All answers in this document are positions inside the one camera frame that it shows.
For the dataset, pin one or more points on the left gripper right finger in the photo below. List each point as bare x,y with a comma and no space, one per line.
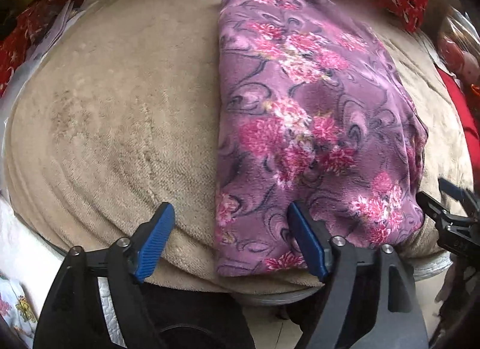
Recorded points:
369,295

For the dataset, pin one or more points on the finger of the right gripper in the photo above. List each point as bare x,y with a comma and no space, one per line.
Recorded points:
467,198
433,208

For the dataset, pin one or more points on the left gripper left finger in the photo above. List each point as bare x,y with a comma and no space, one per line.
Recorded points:
72,315

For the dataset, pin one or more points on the purple floral fleece garment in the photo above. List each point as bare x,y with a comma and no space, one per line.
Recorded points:
312,109

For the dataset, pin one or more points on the solid red cloth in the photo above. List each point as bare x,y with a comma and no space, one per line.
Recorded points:
466,118

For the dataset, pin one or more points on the doll with red dress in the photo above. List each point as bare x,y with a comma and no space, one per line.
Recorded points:
458,45

